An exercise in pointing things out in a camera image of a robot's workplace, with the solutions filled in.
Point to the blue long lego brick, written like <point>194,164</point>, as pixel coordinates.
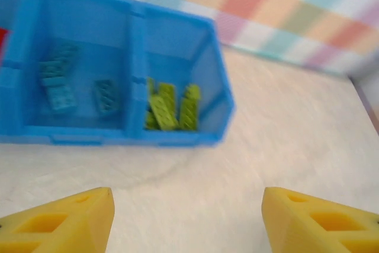
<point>59,62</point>
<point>61,97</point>
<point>106,97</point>

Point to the green long lego brick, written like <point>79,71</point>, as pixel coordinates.
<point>162,108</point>
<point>189,110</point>

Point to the green square lego brick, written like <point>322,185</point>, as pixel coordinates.
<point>150,121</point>

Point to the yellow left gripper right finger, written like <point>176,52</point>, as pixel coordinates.
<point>319,226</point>

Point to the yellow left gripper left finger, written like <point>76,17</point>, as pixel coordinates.
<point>59,226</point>

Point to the red lego brick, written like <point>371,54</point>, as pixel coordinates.
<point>4,45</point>

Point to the blue divided plastic container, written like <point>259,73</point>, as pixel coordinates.
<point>89,28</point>

